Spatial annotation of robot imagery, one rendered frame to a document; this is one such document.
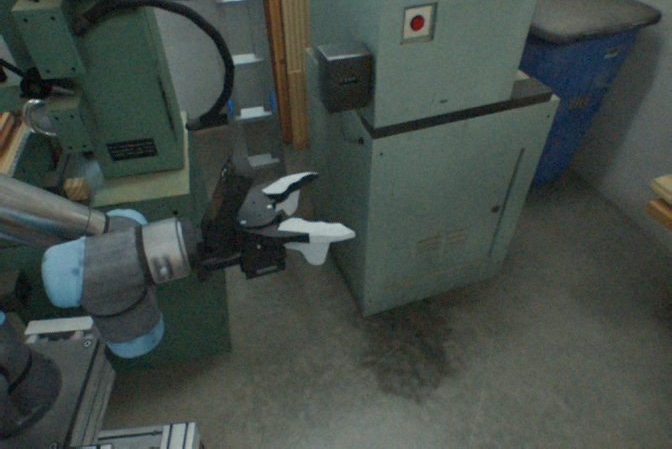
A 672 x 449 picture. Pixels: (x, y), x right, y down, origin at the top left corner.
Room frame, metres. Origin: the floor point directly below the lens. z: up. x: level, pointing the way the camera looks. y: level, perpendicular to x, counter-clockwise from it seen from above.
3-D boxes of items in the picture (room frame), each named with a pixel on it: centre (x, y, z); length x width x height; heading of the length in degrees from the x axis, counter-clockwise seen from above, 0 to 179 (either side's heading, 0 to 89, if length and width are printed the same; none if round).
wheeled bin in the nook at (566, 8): (2.08, -0.92, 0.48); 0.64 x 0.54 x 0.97; 23
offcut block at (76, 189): (0.98, 0.69, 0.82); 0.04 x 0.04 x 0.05; 13
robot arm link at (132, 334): (0.39, 0.29, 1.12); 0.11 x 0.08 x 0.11; 20
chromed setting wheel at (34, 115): (1.02, 0.70, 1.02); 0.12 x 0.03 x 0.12; 104
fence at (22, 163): (1.14, 0.82, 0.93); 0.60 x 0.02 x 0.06; 14
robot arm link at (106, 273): (0.38, 0.28, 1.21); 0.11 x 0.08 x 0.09; 110
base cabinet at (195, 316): (1.14, 0.74, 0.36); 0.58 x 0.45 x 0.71; 104
